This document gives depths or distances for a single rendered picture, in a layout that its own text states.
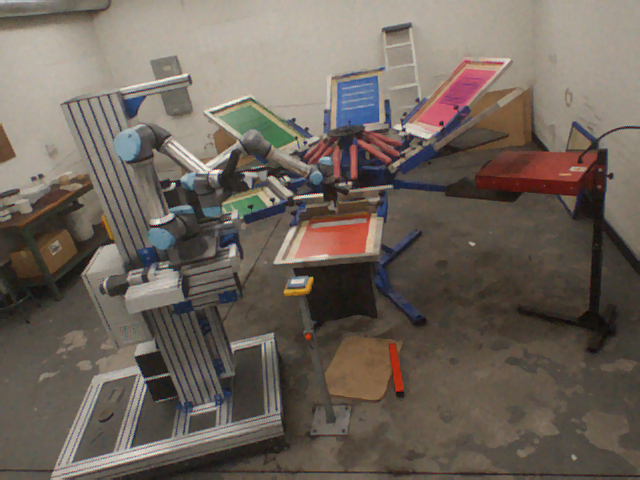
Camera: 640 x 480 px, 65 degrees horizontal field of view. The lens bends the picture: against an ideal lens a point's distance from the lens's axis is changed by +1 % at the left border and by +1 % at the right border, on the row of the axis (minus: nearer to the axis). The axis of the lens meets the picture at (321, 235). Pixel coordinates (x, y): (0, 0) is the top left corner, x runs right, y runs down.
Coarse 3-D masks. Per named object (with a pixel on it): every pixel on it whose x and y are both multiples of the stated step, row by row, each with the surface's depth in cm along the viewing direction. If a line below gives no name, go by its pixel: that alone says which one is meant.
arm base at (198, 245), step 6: (198, 234) 236; (180, 240) 233; (186, 240) 233; (192, 240) 234; (198, 240) 236; (204, 240) 239; (180, 246) 236; (186, 246) 234; (192, 246) 234; (198, 246) 236; (204, 246) 238; (180, 252) 237; (186, 252) 234; (192, 252) 234; (198, 252) 235
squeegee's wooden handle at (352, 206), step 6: (324, 204) 318; (330, 204) 316; (342, 204) 314; (348, 204) 313; (354, 204) 312; (360, 204) 312; (366, 204) 311; (306, 210) 319; (312, 210) 319; (318, 210) 318; (324, 210) 317; (330, 210) 317; (342, 210) 315; (348, 210) 315; (354, 210) 314; (360, 210) 313; (312, 216) 321
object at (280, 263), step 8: (376, 200) 326; (376, 224) 293; (288, 232) 306; (296, 232) 310; (376, 232) 283; (288, 240) 296; (376, 240) 274; (280, 248) 288; (288, 248) 290; (376, 248) 266; (280, 256) 279; (328, 256) 268; (336, 256) 266; (344, 256) 264; (352, 256) 263; (360, 256) 261; (368, 256) 261; (376, 256) 260; (280, 264) 271; (288, 264) 271; (296, 264) 270; (304, 264) 269; (312, 264) 268; (320, 264) 267; (328, 264) 267; (336, 264) 266
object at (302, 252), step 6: (312, 222) 322; (318, 222) 320; (306, 228) 315; (312, 228) 314; (318, 228) 312; (324, 228) 310; (330, 228) 308; (336, 228) 307; (306, 234) 307; (306, 240) 299; (300, 246) 294; (306, 246) 292; (300, 252) 286; (306, 252) 285; (312, 252) 283; (318, 252) 282; (324, 252) 281; (294, 258) 281; (300, 258) 280
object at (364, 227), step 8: (352, 216) 319; (360, 216) 316; (368, 216) 314; (352, 224) 308; (360, 224) 305; (368, 224) 303; (360, 232) 295; (368, 232) 293; (360, 240) 286; (336, 248) 282; (344, 248) 280; (352, 248) 279; (360, 248) 277
